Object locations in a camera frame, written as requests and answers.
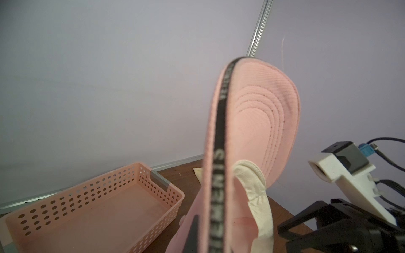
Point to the cream fabric glove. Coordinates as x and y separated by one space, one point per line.
198 174

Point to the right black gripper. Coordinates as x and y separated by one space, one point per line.
341 227

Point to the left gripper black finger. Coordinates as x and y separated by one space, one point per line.
191 243

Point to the pink plastic basket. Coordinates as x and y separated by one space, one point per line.
122 211

